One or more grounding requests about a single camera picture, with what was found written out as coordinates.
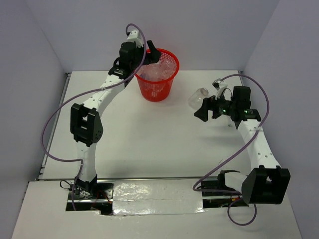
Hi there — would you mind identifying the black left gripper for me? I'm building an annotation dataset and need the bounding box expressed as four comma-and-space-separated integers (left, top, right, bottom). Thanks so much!
130, 40, 161, 70

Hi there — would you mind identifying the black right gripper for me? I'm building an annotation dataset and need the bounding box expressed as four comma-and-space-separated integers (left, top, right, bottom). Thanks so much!
194, 90, 237, 121

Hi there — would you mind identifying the clear bottle white cap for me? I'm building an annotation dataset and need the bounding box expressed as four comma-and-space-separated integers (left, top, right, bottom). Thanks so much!
140, 63, 161, 81

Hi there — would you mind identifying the clear wide-mouth plastic jar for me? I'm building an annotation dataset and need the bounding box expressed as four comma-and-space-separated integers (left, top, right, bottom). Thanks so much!
188, 88, 209, 110

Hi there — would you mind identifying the clear ribbed plastic bottle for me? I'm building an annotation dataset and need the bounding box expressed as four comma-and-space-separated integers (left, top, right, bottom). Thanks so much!
161, 59, 175, 80

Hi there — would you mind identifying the green label plastic bottle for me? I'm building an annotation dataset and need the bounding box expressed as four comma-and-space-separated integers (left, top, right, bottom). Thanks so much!
227, 119, 235, 128

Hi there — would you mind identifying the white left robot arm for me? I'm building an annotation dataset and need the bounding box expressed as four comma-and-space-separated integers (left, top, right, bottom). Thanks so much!
70, 40, 161, 198

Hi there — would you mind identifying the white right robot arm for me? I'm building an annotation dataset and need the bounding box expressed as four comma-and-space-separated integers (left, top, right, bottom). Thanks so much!
194, 86, 291, 204

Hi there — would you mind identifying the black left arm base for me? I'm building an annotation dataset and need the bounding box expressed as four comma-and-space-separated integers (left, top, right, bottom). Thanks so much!
66, 183, 114, 216

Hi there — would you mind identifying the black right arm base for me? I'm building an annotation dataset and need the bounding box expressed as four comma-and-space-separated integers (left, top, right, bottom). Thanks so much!
197, 177, 242, 197

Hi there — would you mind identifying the red mesh plastic bin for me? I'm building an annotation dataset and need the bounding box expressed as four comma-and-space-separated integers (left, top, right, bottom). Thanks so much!
135, 48, 179, 102

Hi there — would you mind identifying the silver foil covered panel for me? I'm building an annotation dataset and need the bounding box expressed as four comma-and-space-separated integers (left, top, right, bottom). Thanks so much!
113, 179, 204, 216

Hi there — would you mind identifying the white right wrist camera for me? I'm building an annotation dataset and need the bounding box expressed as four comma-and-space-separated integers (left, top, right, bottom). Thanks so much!
212, 79, 228, 100

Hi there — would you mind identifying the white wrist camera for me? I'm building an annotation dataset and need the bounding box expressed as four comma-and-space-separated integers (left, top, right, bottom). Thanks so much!
212, 79, 228, 100
127, 29, 141, 45

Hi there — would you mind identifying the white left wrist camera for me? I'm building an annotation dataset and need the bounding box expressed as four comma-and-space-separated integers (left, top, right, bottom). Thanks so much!
127, 29, 141, 45

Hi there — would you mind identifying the aluminium rail frame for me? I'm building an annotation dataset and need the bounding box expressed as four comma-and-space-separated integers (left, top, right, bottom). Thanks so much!
37, 72, 71, 180

